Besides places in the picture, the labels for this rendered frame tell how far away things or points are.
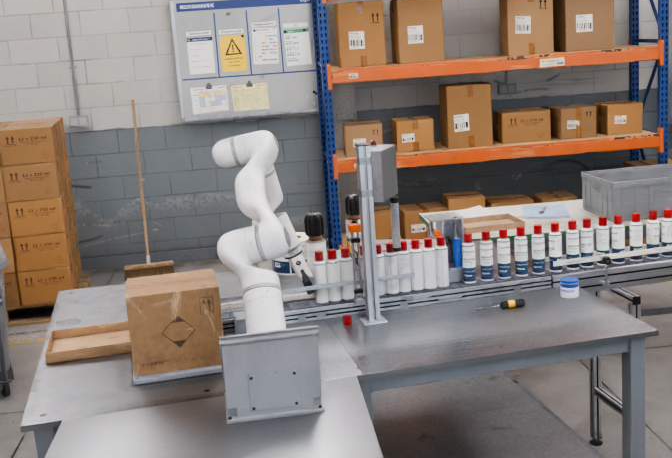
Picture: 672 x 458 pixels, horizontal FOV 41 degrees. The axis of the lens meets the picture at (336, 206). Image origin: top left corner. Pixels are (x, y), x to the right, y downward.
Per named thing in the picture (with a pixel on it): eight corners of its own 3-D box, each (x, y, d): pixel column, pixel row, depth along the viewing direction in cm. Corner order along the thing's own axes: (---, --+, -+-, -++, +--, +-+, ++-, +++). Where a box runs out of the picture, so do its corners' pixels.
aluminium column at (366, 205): (377, 317, 340) (367, 143, 327) (380, 321, 335) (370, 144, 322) (366, 319, 339) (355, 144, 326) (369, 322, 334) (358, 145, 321)
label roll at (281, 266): (283, 277, 385) (280, 245, 383) (265, 268, 403) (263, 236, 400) (324, 269, 394) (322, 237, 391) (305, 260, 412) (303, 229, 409)
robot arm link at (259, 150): (248, 272, 286) (296, 261, 284) (236, 254, 276) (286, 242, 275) (236, 151, 314) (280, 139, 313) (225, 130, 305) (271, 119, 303)
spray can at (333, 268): (340, 297, 351) (336, 247, 347) (343, 301, 346) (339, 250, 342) (327, 299, 350) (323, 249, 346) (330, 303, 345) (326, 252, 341)
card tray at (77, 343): (132, 329, 345) (131, 319, 344) (133, 352, 320) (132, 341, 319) (52, 340, 339) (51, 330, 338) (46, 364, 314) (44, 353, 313)
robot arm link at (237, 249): (275, 283, 269) (266, 215, 281) (217, 296, 272) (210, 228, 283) (285, 297, 280) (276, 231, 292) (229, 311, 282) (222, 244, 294)
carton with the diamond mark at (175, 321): (220, 341, 320) (213, 268, 314) (226, 364, 297) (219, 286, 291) (134, 352, 314) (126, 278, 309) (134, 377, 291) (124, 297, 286)
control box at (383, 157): (398, 193, 341) (395, 144, 337) (384, 202, 326) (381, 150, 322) (373, 193, 345) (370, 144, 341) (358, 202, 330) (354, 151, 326)
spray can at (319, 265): (327, 299, 350) (323, 249, 346) (330, 303, 345) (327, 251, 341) (314, 301, 348) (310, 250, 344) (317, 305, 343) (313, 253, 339)
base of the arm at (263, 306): (305, 355, 274) (297, 300, 283) (294, 333, 257) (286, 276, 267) (245, 367, 275) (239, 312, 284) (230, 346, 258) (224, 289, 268)
